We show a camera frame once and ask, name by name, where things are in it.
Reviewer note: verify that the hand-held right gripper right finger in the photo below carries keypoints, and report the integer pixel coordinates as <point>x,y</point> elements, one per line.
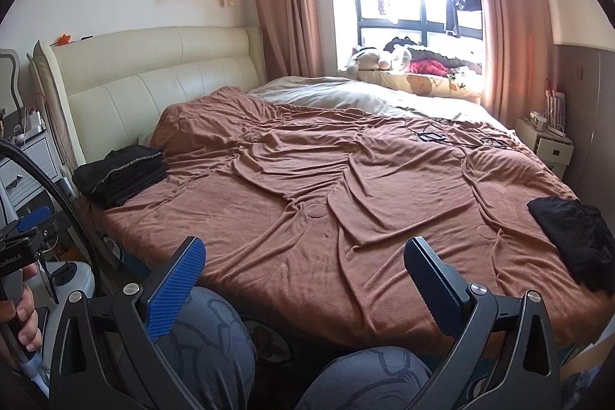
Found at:
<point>432,290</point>

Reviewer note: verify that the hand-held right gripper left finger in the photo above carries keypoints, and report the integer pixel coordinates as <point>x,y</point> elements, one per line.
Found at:
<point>178,280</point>

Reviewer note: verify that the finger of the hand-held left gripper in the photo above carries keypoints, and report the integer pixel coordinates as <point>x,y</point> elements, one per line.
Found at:
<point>33,220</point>

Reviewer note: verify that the person's left hand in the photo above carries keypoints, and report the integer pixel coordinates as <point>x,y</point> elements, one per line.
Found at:
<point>29,318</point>

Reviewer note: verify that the white floor appliance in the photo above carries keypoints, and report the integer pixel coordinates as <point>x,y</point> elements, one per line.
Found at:
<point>67,278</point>

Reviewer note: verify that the grey dresser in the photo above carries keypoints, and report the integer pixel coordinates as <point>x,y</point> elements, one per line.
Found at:
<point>33,160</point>

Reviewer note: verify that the folded black clothes stack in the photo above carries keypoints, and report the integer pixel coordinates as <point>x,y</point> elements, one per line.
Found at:
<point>120,177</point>

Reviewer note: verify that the person's right leg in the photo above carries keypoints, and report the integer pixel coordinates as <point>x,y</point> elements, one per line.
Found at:
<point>365,381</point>

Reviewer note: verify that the beige padded board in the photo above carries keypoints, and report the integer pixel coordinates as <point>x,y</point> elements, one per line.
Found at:
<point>48,102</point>

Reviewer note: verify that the crumpled black cloth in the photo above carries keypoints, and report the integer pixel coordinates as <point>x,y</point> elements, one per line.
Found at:
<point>571,237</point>

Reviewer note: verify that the small black device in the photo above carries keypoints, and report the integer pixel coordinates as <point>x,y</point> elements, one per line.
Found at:
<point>431,137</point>

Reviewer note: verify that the brown blanket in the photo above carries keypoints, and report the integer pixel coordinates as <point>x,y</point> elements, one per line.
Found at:
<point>312,179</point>

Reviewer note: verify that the white nightstand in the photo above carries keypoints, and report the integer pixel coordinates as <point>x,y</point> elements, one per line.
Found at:
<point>545,146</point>

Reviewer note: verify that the small orange toy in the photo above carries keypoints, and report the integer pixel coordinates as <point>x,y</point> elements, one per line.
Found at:
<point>64,39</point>

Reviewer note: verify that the cream leather headboard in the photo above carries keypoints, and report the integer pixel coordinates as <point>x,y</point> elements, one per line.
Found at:
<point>144,54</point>

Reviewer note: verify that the yellow bear print pillow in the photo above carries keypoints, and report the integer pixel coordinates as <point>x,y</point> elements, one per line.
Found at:
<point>432,86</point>

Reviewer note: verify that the cream duvet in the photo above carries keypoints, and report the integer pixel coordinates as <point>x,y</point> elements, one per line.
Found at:
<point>336,95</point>

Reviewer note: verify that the white rack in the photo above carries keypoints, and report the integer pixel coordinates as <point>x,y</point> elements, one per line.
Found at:
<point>555,107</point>

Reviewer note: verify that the red cloth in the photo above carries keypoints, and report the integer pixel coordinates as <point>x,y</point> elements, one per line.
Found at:
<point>427,67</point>

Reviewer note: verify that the dark ruffled cushion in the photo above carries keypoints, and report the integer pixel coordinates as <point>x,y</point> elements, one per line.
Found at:
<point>461,64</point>

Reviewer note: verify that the black and white plush toy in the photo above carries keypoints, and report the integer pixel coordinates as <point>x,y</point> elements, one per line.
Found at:
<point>399,57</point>

